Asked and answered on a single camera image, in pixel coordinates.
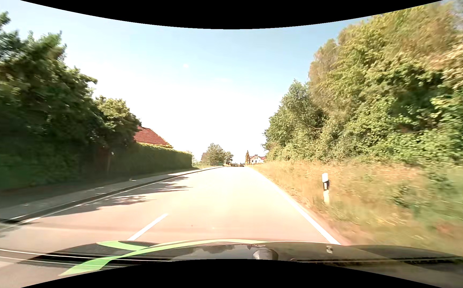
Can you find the white house with red roof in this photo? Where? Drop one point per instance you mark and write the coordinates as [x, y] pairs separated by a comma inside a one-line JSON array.
[[256, 159]]

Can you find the trimmed green hedge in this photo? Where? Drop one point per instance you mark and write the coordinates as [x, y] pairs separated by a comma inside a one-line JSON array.
[[151, 159]]

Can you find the tree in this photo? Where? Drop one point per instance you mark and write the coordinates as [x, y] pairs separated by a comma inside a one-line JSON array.
[[216, 154]]

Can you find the row of trees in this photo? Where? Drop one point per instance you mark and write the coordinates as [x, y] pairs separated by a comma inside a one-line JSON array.
[[391, 100], [31, 92]]

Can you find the red-roofed building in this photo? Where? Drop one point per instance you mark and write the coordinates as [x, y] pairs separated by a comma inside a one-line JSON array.
[[149, 136]]

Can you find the car's own bonnet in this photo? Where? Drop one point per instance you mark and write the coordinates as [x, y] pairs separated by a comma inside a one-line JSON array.
[[231, 251]]

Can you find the white marker post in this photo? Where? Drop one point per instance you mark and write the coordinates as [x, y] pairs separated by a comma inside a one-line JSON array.
[[325, 188]]

